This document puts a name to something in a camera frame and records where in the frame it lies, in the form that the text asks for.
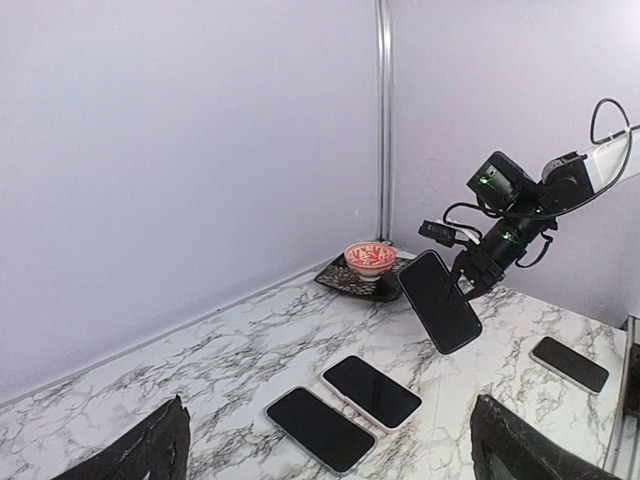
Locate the right aluminium corner post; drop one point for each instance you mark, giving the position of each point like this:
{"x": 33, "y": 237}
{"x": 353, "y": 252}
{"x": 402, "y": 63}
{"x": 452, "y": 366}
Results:
{"x": 384, "y": 147}

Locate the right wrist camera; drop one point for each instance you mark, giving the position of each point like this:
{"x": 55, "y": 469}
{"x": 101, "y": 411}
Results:
{"x": 442, "y": 232}

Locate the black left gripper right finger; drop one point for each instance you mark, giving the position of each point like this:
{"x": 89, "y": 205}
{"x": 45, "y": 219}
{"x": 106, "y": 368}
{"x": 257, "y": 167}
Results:
{"x": 504, "y": 446}

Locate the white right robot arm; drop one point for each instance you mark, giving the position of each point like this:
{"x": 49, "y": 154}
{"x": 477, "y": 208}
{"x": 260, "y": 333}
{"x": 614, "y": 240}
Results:
{"x": 608, "y": 163}

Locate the purple phone black screen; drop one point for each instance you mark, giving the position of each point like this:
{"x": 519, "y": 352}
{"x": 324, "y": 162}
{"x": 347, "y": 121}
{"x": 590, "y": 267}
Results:
{"x": 379, "y": 398}

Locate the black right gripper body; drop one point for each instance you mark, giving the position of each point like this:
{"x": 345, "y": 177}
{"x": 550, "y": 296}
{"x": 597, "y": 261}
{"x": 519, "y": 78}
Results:
{"x": 524, "y": 209}

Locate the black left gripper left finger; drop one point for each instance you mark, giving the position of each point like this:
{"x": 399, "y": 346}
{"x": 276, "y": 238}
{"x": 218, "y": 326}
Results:
{"x": 156, "y": 448}

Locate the black patterned rectangular plate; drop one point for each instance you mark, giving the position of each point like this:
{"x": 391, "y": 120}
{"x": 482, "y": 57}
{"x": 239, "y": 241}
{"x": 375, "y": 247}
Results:
{"x": 339, "y": 277}

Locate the red white patterned bowl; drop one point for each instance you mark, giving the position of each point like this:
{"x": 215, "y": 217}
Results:
{"x": 370, "y": 260}

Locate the aluminium front rail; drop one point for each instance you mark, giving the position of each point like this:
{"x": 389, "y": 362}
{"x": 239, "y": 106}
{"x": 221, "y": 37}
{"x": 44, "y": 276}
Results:
{"x": 622, "y": 458}

